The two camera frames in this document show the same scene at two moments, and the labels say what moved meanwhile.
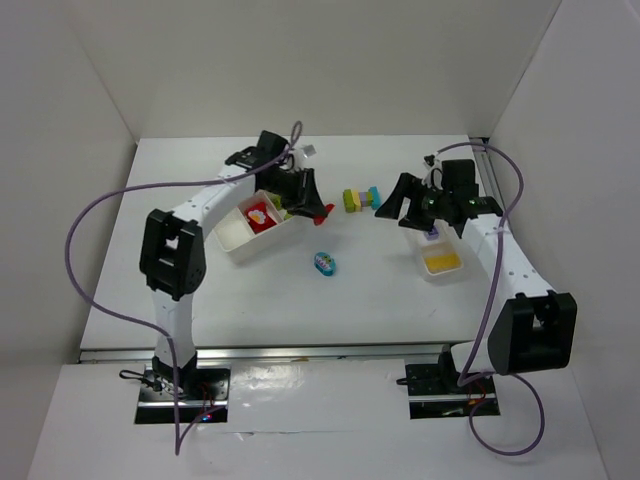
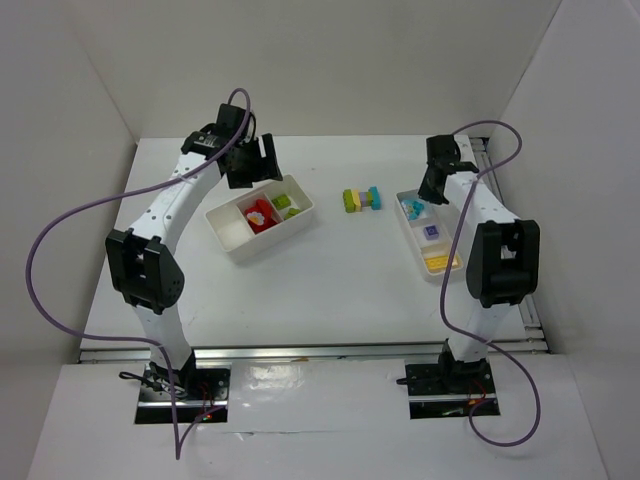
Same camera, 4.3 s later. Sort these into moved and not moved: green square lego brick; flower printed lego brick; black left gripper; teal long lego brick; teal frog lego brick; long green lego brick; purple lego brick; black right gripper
Moved: black right gripper; teal frog lego brick; black left gripper
Not moved: long green lego brick; teal long lego brick; flower printed lego brick; green square lego brick; purple lego brick
